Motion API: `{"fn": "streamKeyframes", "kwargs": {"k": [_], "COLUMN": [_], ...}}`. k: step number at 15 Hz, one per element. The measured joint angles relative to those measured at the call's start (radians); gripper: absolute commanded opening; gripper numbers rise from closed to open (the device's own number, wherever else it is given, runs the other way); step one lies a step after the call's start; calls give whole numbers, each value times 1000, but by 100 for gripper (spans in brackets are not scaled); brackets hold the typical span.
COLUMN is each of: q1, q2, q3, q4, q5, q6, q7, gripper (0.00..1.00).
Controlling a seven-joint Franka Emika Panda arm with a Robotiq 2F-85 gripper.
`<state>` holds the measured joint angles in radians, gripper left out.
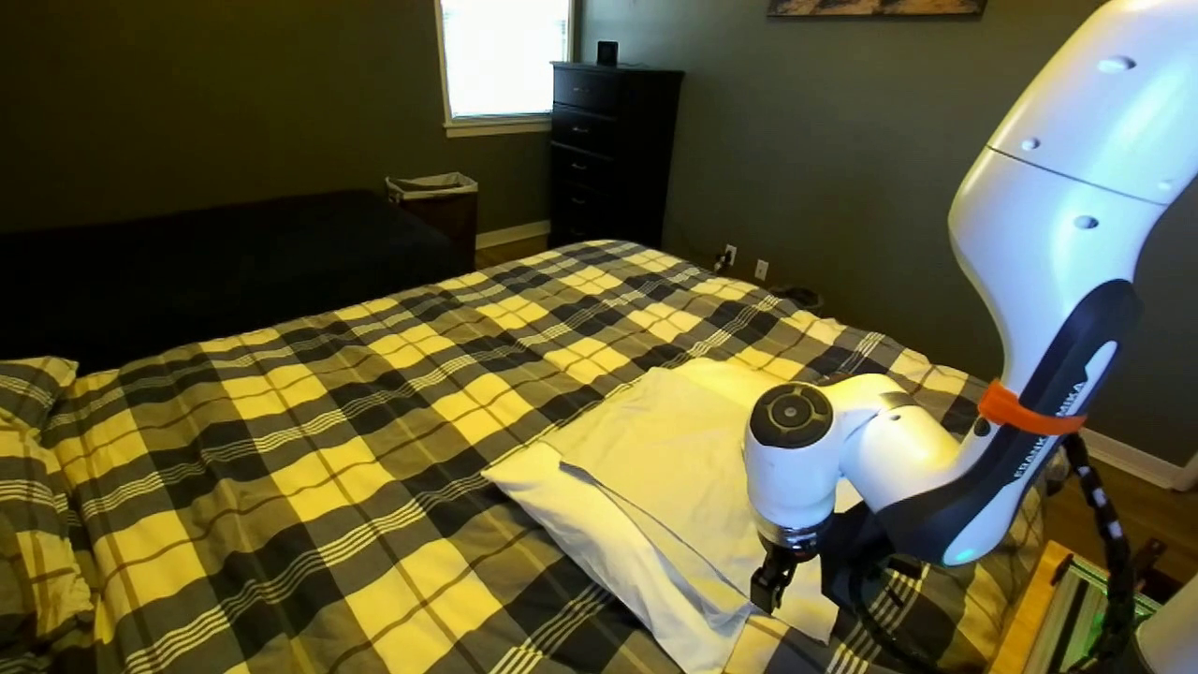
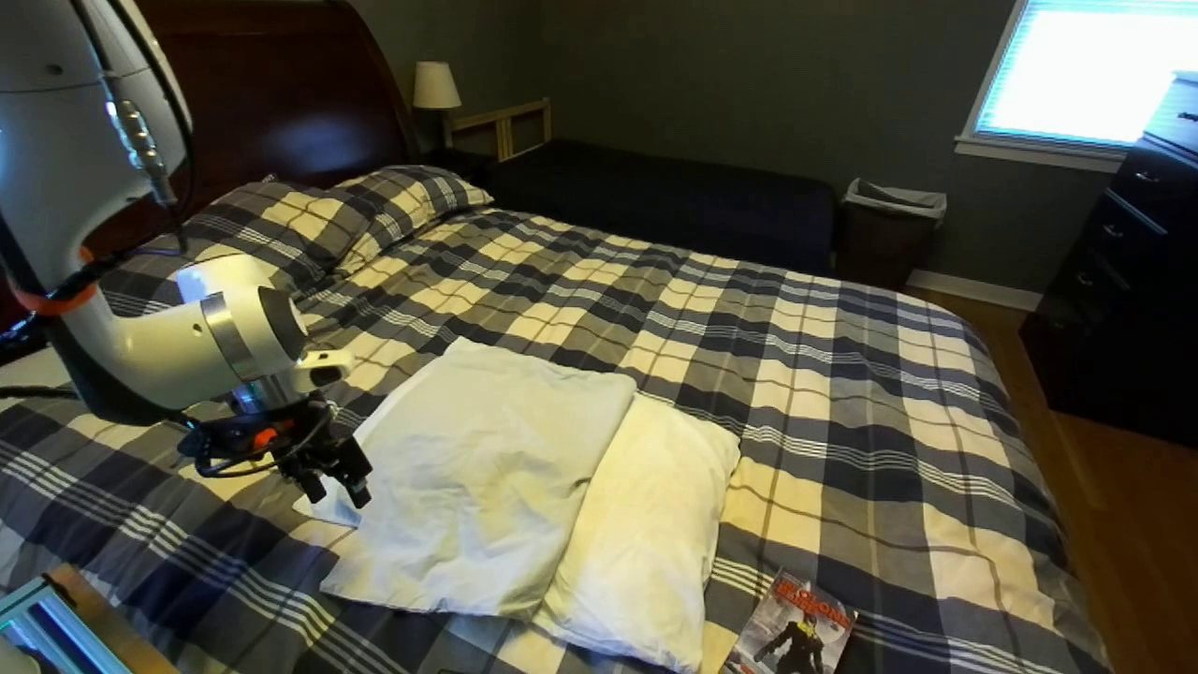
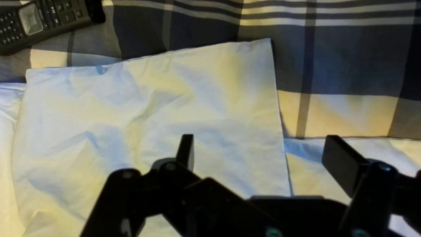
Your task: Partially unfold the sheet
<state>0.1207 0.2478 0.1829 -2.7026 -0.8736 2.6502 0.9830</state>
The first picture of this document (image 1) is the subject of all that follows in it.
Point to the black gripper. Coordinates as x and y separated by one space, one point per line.
780 575

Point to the white sheet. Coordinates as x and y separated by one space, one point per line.
648 489

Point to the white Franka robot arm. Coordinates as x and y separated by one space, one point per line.
1061 189

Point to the yellow grey plaid comforter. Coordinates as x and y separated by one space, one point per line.
351 434

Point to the black tall dresser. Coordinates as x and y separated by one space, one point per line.
615 151

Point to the dark nightstand with tray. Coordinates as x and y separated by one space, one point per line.
437 208

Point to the small dark box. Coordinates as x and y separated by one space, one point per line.
608 52

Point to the bright window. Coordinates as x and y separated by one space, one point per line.
507 56

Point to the black couch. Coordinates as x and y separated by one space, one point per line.
227 266

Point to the plaid pillow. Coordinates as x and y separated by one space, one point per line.
24 499

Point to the white wall outlet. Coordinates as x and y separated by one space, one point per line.
726 256
762 272

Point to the framed wall picture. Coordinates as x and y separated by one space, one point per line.
872 3

